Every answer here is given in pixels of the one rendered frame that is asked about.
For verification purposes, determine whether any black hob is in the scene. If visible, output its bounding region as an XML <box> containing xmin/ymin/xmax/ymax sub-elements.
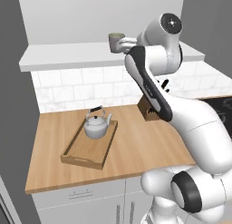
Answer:
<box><xmin>198</xmin><ymin>95</ymin><xmax>232</xmax><ymax>132</ymax></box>

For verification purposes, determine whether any white open wall cabinet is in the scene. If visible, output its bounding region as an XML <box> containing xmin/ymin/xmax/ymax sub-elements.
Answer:
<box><xmin>18</xmin><ymin>0</ymin><xmax>222</xmax><ymax>73</ymax></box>

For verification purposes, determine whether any wide white drawer front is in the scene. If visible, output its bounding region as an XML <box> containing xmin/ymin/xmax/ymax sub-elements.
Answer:
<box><xmin>31</xmin><ymin>179</ymin><xmax>127</xmax><ymax>211</ymax></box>

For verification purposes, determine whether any grey-green mug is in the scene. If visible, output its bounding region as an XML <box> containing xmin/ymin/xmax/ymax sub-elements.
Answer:
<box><xmin>108</xmin><ymin>33</ymin><xmax>126</xmax><ymax>54</ymax></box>

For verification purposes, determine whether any silver kettle with black handle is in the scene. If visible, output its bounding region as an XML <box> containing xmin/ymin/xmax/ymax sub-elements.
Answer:
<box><xmin>82</xmin><ymin>104</ymin><xmax>113</xmax><ymax>141</ymax></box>

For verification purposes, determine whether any grey cabinet door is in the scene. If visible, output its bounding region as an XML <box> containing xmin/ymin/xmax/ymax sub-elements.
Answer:
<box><xmin>179</xmin><ymin>0</ymin><xmax>232</xmax><ymax>79</ymax></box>
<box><xmin>0</xmin><ymin>0</ymin><xmax>32</xmax><ymax>83</ymax></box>

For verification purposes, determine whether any wooden tray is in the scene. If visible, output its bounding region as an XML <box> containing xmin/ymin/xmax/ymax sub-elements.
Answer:
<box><xmin>60</xmin><ymin>118</ymin><xmax>119</xmax><ymax>171</ymax></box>

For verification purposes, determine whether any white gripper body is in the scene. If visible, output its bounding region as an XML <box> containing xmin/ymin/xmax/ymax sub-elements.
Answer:
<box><xmin>115</xmin><ymin>36</ymin><xmax>141</xmax><ymax>55</ymax></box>

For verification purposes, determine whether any narrow white drawer front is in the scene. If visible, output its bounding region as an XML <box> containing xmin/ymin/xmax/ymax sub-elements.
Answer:
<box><xmin>124</xmin><ymin>176</ymin><xmax>145</xmax><ymax>195</ymax></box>

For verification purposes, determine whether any silver drawer handle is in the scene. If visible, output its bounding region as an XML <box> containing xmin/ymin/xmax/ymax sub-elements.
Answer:
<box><xmin>68</xmin><ymin>189</ymin><xmax>94</xmax><ymax>200</ymax></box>

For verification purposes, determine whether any wooden knife block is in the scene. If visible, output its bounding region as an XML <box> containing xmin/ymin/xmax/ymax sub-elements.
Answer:
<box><xmin>137</xmin><ymin>94</ymin><xmax>161</xmax><ymax>122</ymax></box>

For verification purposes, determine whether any silver cupboard door handle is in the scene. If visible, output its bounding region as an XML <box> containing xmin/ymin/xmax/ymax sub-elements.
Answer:
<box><xmin>115</xmin><ymin>204</ymin><xmax>121</xmax><ymax>224</ymax></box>
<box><xmin>130</xmin><ymin>200</ymin><xmax>136</xmax><ymax>224</ymax></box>

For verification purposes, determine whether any white cupboard door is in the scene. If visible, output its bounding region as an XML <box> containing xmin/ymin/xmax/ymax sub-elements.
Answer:
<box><xmin>37</xmin><ymin>193</ymin><xmax>126</xmax><ymax>224</ymax></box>
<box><xmin>124</xmin><ymin>190</ymin><xmax>156</xmax><ymax>224</ymax></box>

